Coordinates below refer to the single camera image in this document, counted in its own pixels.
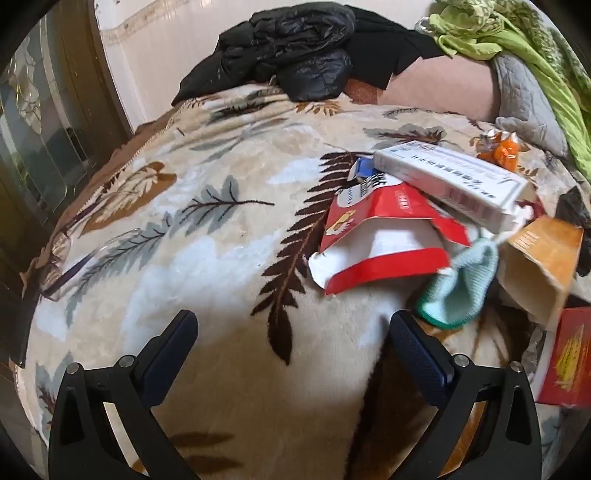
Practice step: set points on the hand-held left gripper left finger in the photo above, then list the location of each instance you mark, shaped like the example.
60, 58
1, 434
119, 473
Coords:
171, 360

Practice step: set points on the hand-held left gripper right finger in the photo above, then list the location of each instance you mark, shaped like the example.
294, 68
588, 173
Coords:
415, 360

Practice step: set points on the red and white torn carton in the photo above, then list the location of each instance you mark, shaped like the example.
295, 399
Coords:
383, 272

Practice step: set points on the long white carton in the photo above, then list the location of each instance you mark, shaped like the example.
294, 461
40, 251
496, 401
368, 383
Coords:
452, 180

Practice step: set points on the blue and white box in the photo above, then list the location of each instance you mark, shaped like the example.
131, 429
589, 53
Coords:
364, 168

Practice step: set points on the orange snack wrapper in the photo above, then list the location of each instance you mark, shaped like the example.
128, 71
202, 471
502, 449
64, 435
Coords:
505, 152

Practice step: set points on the teal knit cloth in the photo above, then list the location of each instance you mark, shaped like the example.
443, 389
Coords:
461, 286

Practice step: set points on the leaf printed beige blanket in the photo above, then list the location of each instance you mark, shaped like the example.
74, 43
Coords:
207, 277

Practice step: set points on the red box with yellow print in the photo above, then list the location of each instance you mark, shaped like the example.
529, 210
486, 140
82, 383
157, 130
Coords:
572, 360

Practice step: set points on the tan cardboard box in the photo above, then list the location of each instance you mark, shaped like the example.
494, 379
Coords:
540, 258

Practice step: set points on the clear eyeglasses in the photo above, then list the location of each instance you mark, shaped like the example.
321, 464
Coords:
60, 240

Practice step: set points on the pink and brown sofa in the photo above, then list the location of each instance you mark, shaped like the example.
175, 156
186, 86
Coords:
438, 87

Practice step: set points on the wooden glass door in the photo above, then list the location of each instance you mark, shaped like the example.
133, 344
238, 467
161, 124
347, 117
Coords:
46, 115

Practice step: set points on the grey quilted pillow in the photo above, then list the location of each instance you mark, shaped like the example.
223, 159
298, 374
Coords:
521, 101

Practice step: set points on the black cloth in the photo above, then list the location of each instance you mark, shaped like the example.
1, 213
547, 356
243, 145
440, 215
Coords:
392, 46

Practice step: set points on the black puffer jacket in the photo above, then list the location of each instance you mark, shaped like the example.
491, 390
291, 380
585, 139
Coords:
286, 46

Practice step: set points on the green quilt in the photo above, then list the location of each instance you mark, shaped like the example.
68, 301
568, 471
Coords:
521, 37

